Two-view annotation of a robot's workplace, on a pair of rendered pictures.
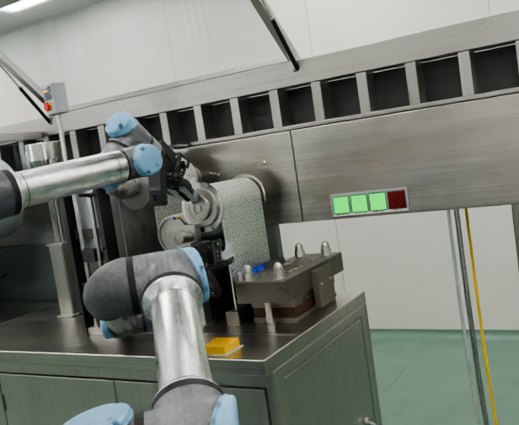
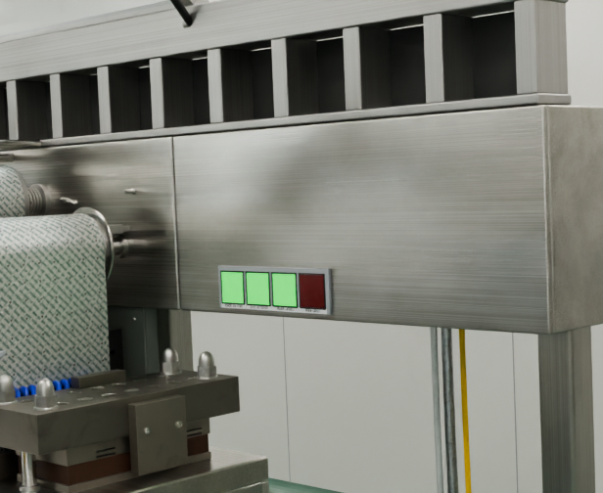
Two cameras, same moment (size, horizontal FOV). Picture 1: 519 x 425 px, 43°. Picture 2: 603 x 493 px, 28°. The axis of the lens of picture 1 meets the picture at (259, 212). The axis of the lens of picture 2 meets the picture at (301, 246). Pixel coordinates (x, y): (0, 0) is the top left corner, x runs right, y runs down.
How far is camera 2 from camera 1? 0.86 m
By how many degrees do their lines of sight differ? 14
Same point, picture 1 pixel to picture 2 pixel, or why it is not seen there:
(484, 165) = (448, 246)
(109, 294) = not seen: outside the picture
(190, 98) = (46, 60)
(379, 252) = not seen: hidden behind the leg
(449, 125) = (399, 157)
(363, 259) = not seen: hidden behind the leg
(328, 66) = (232, 22)
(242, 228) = (37, 306)
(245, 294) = not seen: outside the picture
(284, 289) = (35, 430)
